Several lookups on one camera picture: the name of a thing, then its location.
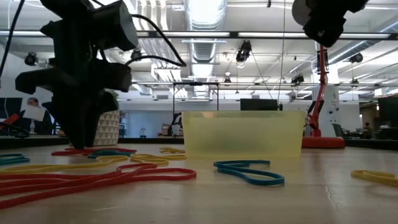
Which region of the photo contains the long ceiling light rail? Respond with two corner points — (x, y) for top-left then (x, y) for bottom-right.
(0, 29), (398, 40)

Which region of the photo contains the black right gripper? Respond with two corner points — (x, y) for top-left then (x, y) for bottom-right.
(303, 0), (369, 48)

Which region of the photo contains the succulent in white patterned pot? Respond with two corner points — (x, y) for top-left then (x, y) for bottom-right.
(92, 89), (121, 147)

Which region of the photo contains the black computer monitor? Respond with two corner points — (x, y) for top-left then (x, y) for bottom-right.
(239, 98), (279, 112)
(377, 95), (398, 129)
(0, 96), (24, 119)

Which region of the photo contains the yellow translucent plastic bin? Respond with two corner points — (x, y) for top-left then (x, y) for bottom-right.
(182, 110), (307, 161)

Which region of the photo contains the red desk lamp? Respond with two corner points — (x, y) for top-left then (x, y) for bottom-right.
(291, 0), (346, 149)

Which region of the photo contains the yellow rubber band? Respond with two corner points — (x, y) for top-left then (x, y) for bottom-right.
(0, 155), (129, 175)
(130, 153), (187, 166)
(159, 146), (186, 154)
(350, 169), (398, 188)

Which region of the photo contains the white paper sheet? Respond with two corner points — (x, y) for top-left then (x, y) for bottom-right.
(22, 105), (47, 123)

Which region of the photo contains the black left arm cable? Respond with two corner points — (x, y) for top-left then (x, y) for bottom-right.
(0, 0), (188, 78)

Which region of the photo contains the teal rubber band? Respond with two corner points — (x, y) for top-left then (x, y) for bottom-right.
(213, 159), (285, 187)
(87, 149), (135, 159)
(0, 152), (31, 166)

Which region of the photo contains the black aluminium table frame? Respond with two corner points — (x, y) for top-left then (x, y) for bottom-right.
(0, 135), (398, 151)

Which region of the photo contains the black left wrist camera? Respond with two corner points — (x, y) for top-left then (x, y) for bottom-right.
(89, 1), (140, 53)

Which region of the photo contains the red rubber band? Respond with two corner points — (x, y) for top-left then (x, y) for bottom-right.
(0, 163), (158, 210)
(51, 147), (138, 157)
(0, 167), (197, 200)

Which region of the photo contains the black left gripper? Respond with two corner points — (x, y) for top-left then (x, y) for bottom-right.
(15, 15), (133, 149)

